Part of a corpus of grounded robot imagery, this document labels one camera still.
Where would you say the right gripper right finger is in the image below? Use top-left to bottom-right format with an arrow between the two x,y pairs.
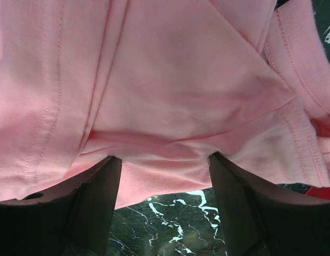
209,153 -> 330,255

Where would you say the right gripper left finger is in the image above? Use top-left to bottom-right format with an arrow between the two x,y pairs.
0,157 -> 122,255

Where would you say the light pink t shirt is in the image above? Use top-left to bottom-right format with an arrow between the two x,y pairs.
0,1 -> 330,208

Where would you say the red plastic folding board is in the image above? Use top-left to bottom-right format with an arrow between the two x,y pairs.
305,187 -> 330,201

